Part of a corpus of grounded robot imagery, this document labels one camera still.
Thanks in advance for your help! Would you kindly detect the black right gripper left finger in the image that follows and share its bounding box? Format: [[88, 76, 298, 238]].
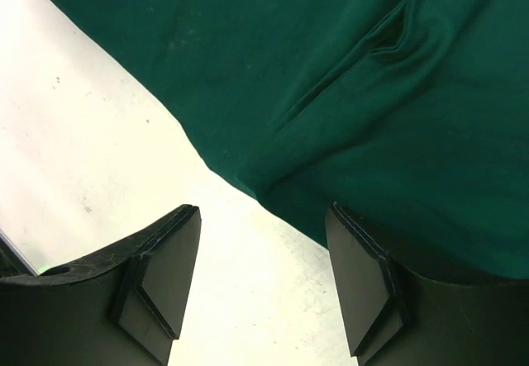
[[1, 205, 202, 365]]

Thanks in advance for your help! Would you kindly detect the green surgical cloth kit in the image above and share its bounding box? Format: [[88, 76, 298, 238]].
[[51, 0, 528, 278]]

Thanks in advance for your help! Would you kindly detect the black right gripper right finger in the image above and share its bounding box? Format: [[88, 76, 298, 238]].
[[326, 205, 528, 365]]

